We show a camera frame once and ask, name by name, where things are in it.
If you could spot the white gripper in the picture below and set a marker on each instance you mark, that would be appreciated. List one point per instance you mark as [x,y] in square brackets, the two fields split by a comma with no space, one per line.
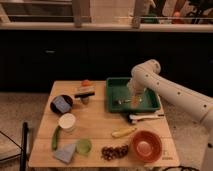
[136,90]

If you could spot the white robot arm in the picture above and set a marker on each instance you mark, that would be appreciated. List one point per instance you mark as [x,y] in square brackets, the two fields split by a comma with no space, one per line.
[199,106]

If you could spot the green plastic tray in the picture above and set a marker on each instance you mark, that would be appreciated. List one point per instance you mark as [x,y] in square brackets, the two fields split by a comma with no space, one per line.
[116,89]

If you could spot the yellow banana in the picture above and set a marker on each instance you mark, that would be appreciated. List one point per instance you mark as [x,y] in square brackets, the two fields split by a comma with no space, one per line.
[123,132]

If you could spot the orange bowl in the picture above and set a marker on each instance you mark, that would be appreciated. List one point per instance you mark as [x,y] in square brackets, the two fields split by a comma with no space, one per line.
[146,146]

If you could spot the orange fruit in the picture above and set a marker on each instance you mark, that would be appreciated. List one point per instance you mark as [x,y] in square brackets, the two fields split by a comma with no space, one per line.
[86,83]

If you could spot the bunch of dark grapes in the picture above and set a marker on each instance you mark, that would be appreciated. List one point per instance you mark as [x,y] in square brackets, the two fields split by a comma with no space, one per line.
[111,153]

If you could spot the green round lid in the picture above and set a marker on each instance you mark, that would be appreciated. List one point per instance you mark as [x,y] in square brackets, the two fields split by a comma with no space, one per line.
[83,146]

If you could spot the white cup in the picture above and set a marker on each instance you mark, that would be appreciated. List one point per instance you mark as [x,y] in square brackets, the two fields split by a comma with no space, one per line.
[67,122]

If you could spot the blue cloth in bowl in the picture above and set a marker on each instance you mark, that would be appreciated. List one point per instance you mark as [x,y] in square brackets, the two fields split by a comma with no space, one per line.
[61,105]

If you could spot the black bowl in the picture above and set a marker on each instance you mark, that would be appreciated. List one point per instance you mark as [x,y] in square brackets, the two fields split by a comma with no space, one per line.
[67,98]

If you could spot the green cucumber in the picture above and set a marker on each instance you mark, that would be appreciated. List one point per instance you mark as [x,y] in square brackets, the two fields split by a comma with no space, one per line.
[54,142]

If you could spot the grey blue sponge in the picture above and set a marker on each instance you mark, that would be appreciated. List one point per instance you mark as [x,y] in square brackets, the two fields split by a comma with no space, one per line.
[66,153]

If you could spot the black pole stand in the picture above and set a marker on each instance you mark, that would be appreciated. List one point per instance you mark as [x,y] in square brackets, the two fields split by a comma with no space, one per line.
[23,156]

